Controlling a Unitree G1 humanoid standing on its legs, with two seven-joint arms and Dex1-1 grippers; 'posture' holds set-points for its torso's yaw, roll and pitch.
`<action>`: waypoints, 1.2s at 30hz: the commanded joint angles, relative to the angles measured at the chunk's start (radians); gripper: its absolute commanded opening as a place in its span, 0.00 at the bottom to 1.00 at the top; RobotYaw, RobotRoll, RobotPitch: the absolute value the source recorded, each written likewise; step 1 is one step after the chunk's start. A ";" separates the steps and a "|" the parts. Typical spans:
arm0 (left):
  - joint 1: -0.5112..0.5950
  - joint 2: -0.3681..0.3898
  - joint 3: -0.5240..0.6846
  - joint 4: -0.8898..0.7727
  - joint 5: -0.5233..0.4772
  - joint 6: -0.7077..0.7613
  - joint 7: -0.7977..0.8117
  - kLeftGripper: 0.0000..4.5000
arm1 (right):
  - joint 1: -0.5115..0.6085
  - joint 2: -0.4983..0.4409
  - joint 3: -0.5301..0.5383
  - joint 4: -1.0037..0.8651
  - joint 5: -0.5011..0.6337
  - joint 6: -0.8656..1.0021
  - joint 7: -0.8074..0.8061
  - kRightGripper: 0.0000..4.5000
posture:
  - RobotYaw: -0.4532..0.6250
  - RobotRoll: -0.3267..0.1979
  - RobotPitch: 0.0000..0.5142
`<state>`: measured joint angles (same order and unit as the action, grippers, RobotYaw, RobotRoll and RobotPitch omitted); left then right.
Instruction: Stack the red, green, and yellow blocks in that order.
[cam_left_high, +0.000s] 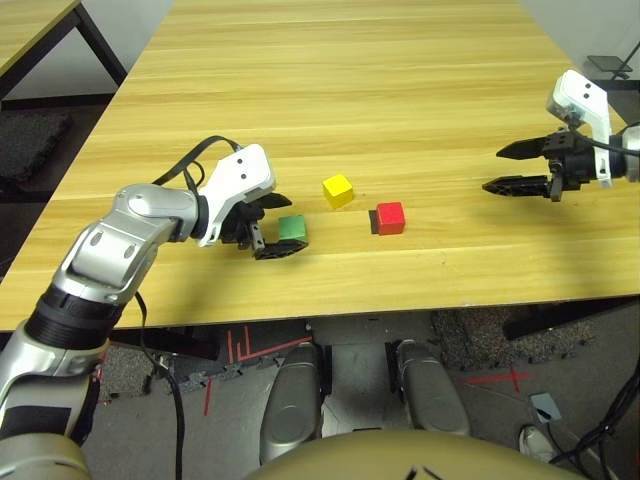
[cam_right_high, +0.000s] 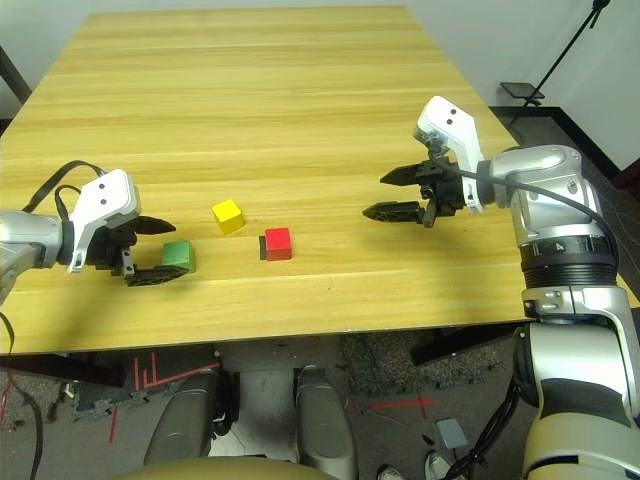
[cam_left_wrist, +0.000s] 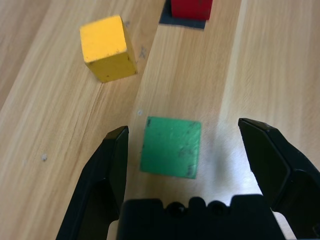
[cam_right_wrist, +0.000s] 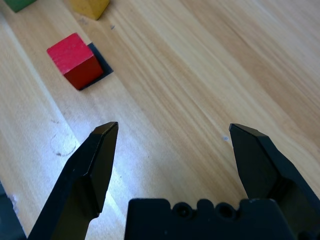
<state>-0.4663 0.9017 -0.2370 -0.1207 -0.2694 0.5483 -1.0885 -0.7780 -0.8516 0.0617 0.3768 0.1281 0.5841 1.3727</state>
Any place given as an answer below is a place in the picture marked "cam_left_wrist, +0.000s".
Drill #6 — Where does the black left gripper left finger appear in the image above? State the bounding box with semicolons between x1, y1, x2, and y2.
55;125;130;240

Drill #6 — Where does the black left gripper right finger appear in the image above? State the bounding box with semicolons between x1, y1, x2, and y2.
237;117;320;240

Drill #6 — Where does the green wooden block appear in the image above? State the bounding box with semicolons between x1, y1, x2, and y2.
139;116;202;180

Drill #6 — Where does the yellow wooden block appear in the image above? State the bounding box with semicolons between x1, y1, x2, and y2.
79;14;138;83

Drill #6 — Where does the red wooden block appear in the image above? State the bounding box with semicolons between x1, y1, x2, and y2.
170;0;213;21

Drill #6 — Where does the black square marker pad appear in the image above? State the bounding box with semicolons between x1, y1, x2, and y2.
158;0;210;31

